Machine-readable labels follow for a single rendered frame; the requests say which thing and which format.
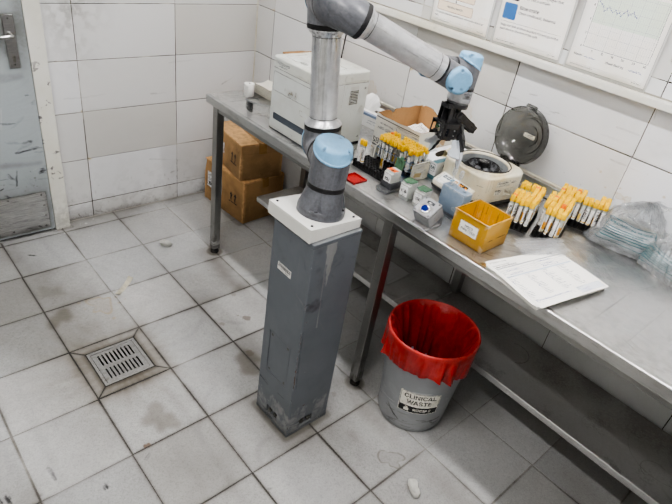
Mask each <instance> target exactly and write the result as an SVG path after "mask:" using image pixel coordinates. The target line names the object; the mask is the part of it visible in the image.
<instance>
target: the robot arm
mask: <svg viewBox="0 0 672 504"><path fill-rule="evenodd" d="M305 5H306V7H307V29H308V30H309V31H310V32H311V34H312V48H311V81H310V114H309V117H308V118H306V119H305V121H304V131H303V133H302V139H301V143H302V148H303V150H304V152H305V154H306V156H307V158H308V161H309V163H310V169H309V174H308V179H307V184H306V187H305V188H304V190H303V192H302V194H301V196H300V197H299V199H298V201H297V206H296V209H297V211H298V212H299V213H300V214H301V215H302V216H304V217H305V218H307V219H310V220H313V221H316V222H321V223H336V222H339V221H341V220H342V219H343V218H344V215H345V201H344V190H345V186H346V181H347V177H348V173H349V168H350V164H351V161H352V159H353V146H352V144H351V142H350V141H349V140H348V139H346V138H344V137H343V136H341V129H342V122H341V121H340V120H339V119H338V117H337V112H338V95H339V78H340V60H341V43H342V35H343V34H346V35H348V36H350V37H352V38H353V39H355V40H357V39H360V38H361V39H363V40H365V41H366V42H368V43H370V44H372V45H373V46H375V47H377V48H378V49H380V50H382V51H383V52H385V53H387V54H388V55H390V56H392V57H394V58H395V59H397V60H399V61H400V62H402V63H404V64H405V65H407V66H409V67H410V68H412V69H414V70H416V71H417V72H418V73H419V75H420V76H422V77H426V78H429V79H431V80H432V81H434V82H435V83H437V84H439V85H440V86H442V87H444V88H445V89H447V91H448V95H447V100H446V101H442V102H441V106H440V109H439V112H438V116H437V117H433V119H432V123H431V126H430V129H429V132H435V133H434V134H435V135H433V136H431V137H427V138H426V139H425V140H424V141H425V142H427V143H430V145H429V148H428V151H431V150H433V149H435V147H436V145H438V144H439V142H440V141H441V140H445V141H451V140H452V143H451V145H452V147H451V149H449V150H448V152H447V153H448V156H449V157H450V158H453V159H456V160H455V168H456V169H458V168H459V165H460V162H461V160H462V156H463V152H464V148H465V134H464V130H465V131H466V132H468V133H472V134H473V133H474V132H475V131H476V129H477V127H476V126H475V124H474V123H473V122H472V121H470V119H469V118H468V117H467V116H466V115H465V114H464V113H463V112H461V110H467V108H468V104H470V101H471V98H472V95H473V92H474V89H475V86H476V83H477V80H478V77H479V74H480V72H481V68H482V65H483V60H484V58H483V56H482V55H481V54H479V53H476V52H472V51H467V50H463V51H461V53H460V55H459V57H458V56H451V55H446V54H443V53H441V52H439V51H438V50H436V49H435V48H433V47H432V46H430V45H428V44H427V43H425V42H424V41H422V40H420V39H419V38H417V37H416V36H414V35H412V34H411V33H409V32H408V31H406V30H405V29H403V28H401V27H400V26H398V25H397V24H395V23H393V22H392V21H390V20H389V19H387V18H386V17H384V16H382V15H381V14H379V13H378V12H376V11H375V7H374V5H373V4H371V3H370V2H368V1H367V0H305ZM433 121H435V122H436V125H435V128H433V129H431V128H432V124H433Z"/></svg>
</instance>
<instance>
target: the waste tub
mask: <svg viewBox="0 0 672 504"><path fill-rule="evenodd" d="M455 209H456V210H455V213H454V217H453V220H452V223H451V227H450V230H449V233H448V234H449V235H450V236H452V237H453V238H455V239H457V240H458V241H460V242H461V243H463V244H464V245H466V246H468V247H469V248H471V249H472V250H474V251H476V252H477V253H479V254H481V253H483V252H486V251H488V250H490V249H492V248H495V247H497V246H499V245H501V244H503V243H504V241H505V238H506V235H507V233H508V230H509V227H510V225H511V222H512V219H513V218H514V217H513V216H511V215H509V214H507V213H505V212H504V211H502V210H500V209H498V208H496V207H495V206H493V205H491V204H489V203H487V202H486V201H484V200H482V199H478V200H476V201H473V202H470V203H467V204H464V205H461V206H458V207H455Z"/></svg>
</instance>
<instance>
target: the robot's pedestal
mask: <svg viewBox="0 0 672 504"><path fill-rule="evenodd" d="M274 219H275V220H274V230H273V240H272V250H271V261H270V271H269V281H268V291H267V301H266V312H265V322H264V332H263V342H262V352H261V363H260V373H259V383H258V393H257V402H256V404H257V405H258V406H259V407H260V409H261V410H262V411H263V412H264V413H265V414H266V415H267V417H268V418H269V419H270V420H271V421H272V422H273V423H274V425H275V426H276V427H277V428H278V429H279V430H280V431H281V433H282V434H283V435H284V436H285V437H288V436H289V435H291V434H293V433H295V432H296V431H298V430H300V429H301V428H303V427H305V426H306V425H308V424H310V423H311V422H313V421H315V420H316V419H318V418H320V417H321V416H323V415H325V414H326V407H327V402H328V397H329V392H330V387H331V382H332V377H333V372H334V367H335V362H336V357H337V352H338V348H339V343H340V338H341V333H342V328H343V323H344V318H345V313H346V308H347V303H348V298H349V293H350V288H351V283H352V278H353V273H354V268H355V263H356V258H357V253H358V248H359V243H360V238H361V233H362V229H361V228H360V227H358V228H355V229H352V230H349V231H346V232H343V233H340V234H338V235H335V236H332V237H329V238H326V239H323V240H320V241H317V242H314V243H311V244H308V243H307V242H306V241H304V240H303V239H302V238H301V237H299V236H298V235H297V234H295V233H294V232H293V231H292V230H290V229H289V228H288V227H286V226H285V225H284V224H283V223H281V222H280V221H279V220H277V219H276V218H275V217H274Z"/></svg>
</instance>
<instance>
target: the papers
mask: <svg viewBox="0 0 672 504"><path fill-rule="evenodd" d="M485 263H486V269H487V270H488V271H489V272H490V273H492V274H493V275H494V276H495V277H496V278H498V279H499V280H500V281H501V282H502V283H503V284H505V285H506V286H507V287H508V288H509V289H511V290H512V291H513V292H514V293H515V294H517V295H518V296H519V297H520V298H521V299H523V300H524V301H525V302H526V303H527V304H528V305H530V306H531V307H532V308H533V309H534V310H539V309H542V308H546V307H549V306H552V305H556V304H559V303H562V302H565V301H569V300H572V299H575V298H579V297H582V296H585V295H589V294H592V293H595V292H599V291H602V290H605V288H606V287H609V286H608V285H606V284H605V283H603V282H602V281H601V280H599V279H598V278H596V277H595V276H594V275H592V274H591V273H589V272H588V271H586V270H585V269H584V268H582V267H581V266H579V265H578V264H576V263H575V262H573V261H572V260H570V259H569V258H567V257H566V256H562V255H544V256H536V255H528V256H524V255H520V256H514V257H508V258H503V259H497V260H491V261H486V262H485Z"/></svg>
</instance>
